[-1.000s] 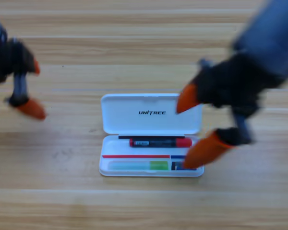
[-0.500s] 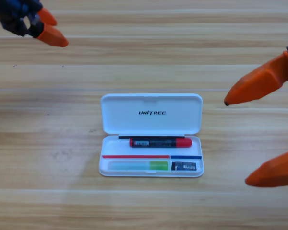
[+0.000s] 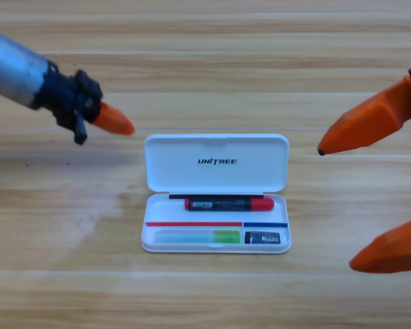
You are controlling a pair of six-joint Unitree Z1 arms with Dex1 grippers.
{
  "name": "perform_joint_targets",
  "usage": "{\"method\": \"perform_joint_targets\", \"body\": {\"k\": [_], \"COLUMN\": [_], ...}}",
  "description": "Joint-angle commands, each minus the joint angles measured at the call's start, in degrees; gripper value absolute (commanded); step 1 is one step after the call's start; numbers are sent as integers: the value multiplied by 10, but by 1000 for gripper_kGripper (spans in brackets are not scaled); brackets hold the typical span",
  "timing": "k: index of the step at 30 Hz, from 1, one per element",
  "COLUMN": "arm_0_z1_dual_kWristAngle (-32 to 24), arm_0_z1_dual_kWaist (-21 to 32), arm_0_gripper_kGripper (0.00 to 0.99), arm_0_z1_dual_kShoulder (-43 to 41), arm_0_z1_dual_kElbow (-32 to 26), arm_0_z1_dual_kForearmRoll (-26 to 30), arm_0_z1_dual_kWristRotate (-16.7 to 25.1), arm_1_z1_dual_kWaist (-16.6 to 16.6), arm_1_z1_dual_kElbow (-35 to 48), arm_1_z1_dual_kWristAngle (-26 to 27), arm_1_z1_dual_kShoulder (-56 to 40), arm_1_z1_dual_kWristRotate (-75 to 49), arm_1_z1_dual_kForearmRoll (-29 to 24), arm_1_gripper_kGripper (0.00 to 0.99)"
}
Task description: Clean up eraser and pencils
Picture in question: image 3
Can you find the red and black marker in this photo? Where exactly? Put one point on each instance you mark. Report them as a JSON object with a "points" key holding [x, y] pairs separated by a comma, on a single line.
{"points": [[233, 204]]}

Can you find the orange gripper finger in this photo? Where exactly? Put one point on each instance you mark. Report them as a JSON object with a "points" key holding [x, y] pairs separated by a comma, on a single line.
{"points": [[394, 252]]}

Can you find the green and white eraser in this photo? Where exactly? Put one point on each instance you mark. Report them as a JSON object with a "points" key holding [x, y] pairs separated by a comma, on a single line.
{"points": [[198, 237]]}

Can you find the black eraser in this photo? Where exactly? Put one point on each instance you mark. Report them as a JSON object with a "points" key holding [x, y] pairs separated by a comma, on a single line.
{"points": [[262, 237]]}

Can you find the white Unitree pencil case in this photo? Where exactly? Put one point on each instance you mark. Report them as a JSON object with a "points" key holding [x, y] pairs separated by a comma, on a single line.
{"points": [[215, 164]]}

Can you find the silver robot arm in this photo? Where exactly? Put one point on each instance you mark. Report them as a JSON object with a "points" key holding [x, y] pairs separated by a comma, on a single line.
{"points": [[10, 65]]}

